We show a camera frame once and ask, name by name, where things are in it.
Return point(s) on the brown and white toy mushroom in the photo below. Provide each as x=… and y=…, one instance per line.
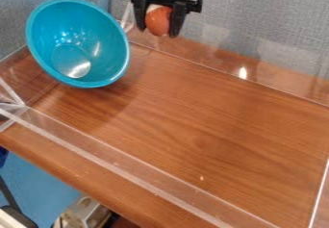
x=158, y=19

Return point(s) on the blue plastic bowl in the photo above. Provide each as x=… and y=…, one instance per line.
x=78, y=43

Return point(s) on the clear acrylic barrier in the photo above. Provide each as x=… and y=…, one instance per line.
x=202, y=140

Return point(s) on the grey box under table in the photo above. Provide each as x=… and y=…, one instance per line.
x=86, y=213

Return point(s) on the black and white chair part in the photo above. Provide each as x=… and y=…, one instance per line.
x=12, y=218

